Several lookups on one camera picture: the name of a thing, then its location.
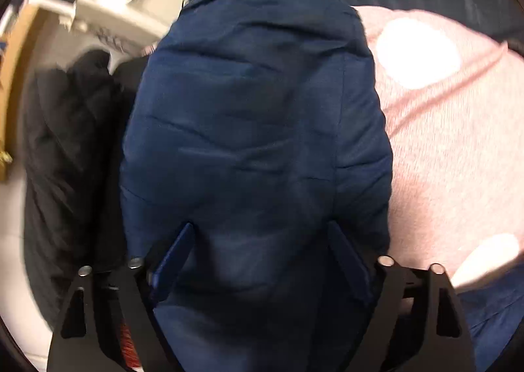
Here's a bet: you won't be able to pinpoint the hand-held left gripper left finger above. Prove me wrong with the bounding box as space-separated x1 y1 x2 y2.
46 221 195 372

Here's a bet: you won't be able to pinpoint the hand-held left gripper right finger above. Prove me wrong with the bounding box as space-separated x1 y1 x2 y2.
327 220 477 372

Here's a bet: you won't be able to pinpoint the navy blue pants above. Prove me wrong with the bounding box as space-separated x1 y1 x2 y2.
119 0 522 372

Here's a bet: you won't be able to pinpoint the red floral cloth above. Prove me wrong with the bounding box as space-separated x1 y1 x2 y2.
117 321 142 371

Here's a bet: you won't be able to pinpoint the black quilted jacket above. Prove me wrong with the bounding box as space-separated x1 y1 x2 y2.
22 49 145 327

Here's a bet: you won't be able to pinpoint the pink polka dot blanket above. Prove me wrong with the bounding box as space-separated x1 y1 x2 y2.
352 6 524 291

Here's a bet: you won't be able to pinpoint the brown wooden board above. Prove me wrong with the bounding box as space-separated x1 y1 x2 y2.
0 6 47 183

